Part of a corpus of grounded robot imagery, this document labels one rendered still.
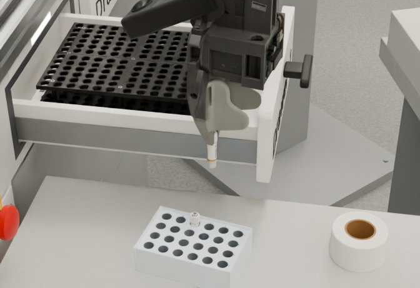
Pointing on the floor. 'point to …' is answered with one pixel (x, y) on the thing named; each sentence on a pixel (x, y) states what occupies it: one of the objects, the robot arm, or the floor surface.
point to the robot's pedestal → (404, 142)
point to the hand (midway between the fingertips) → (207, 129)
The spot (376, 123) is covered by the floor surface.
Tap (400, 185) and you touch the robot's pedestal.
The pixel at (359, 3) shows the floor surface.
